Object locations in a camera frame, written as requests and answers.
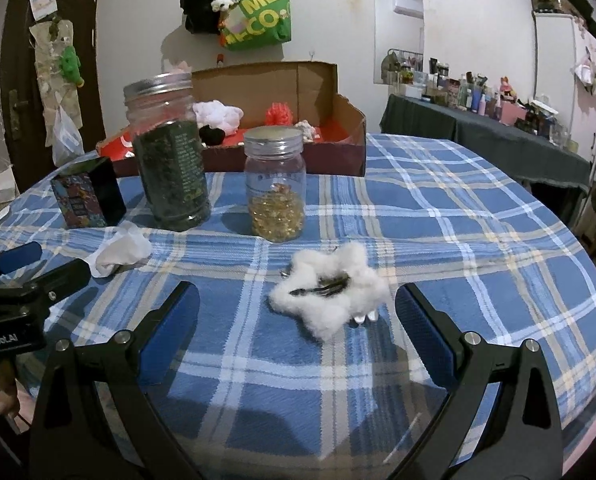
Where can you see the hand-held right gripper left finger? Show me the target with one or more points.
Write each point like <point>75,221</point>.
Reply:
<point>170,330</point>

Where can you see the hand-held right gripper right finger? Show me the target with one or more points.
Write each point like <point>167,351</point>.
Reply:
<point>423,330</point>

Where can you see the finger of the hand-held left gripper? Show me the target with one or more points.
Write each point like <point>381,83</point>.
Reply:
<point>17,257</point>
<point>52,282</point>

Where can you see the white fluffy star hair clip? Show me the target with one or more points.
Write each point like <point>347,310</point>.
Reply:
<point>343,260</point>

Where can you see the beige braided scrunchie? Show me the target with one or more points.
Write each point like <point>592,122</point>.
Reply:
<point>305,130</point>

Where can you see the cardboard box with red lining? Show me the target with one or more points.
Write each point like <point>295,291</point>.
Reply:
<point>288,85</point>

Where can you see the crumpled white tissue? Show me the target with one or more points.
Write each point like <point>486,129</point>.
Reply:
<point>120,250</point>

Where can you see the blue plaid blanket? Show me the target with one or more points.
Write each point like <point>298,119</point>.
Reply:
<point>428,235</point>

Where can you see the black printed box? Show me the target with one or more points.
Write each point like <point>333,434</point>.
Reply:
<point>90,192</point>

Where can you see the hanging plastic bag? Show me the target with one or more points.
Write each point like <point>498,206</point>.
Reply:
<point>66,137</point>

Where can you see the small jar of golden beads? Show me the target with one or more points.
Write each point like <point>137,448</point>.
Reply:
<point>275,210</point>

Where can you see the tall jar of dark leaves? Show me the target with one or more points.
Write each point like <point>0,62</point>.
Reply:
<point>170,170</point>

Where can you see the dark wooden door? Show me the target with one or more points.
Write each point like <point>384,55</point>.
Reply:
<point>22,85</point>

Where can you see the hanging clear organizer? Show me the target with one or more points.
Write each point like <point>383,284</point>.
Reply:
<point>47,70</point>

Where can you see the dresser with dark cloth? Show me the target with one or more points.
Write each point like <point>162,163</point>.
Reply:
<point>478,140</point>

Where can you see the green plush toy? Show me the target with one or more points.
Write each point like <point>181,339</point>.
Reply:
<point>71,66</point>

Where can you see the black fluffy scrunchie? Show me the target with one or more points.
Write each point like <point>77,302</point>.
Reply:
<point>211,135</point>

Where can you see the white fluffy scrunchie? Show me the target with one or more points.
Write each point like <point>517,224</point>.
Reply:
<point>217,115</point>

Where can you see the row of cosmetic bottles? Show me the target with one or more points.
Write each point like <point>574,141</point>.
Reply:
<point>468,92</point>

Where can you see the red fluffy scrunchie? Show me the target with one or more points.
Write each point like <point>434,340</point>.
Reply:
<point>279,114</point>

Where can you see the white wardrobe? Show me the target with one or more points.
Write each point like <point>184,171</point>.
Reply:
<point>553,60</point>

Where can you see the green tote bag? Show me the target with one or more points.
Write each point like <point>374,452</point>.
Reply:
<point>258,15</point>

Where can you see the small white plush toy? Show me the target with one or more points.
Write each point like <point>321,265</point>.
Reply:
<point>222,0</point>

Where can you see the wall mirror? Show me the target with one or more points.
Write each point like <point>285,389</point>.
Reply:
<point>398,20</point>

